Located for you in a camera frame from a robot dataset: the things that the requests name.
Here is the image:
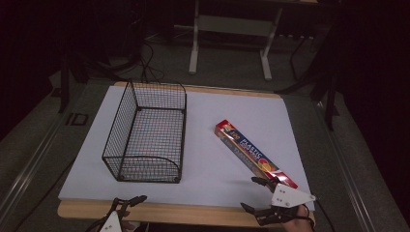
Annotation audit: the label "white sheet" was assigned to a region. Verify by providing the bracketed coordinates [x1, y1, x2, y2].
[57, 84, 315, 213]

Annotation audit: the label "black floor cables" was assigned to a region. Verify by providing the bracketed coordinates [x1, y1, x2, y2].
[137, 41, 166, 85]

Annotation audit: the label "person's left hand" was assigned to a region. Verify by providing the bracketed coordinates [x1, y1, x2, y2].
[120, 219, 137, 232]

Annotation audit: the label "black wire basket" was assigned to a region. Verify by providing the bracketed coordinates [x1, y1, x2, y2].
[102, 79, 189, 185]

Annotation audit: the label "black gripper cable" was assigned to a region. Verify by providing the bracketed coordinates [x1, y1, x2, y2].
[313, 200, 337, 232]
[84, 217, 108, 232]

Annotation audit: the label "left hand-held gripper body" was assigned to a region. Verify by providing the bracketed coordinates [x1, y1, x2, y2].
[95, 204, 131, 232]

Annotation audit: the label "white metal table frame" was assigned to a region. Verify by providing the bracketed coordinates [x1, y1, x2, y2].
[188, 0, 284, 82]

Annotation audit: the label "dark metal stand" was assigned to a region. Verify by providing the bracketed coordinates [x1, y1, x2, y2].
[276, 30, 341, 131]
[57, 52, 72, 114]

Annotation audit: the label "plastic wrap box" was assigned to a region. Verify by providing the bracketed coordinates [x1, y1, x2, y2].
[214, 119, 299, 190]

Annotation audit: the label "person's right hand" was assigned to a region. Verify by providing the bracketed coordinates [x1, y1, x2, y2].
[282, 204, 316, 232]

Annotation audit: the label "grey metal floor rail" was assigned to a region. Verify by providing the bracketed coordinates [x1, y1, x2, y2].
[312, 99, 376, 232]
[0, 104, 76, 223]

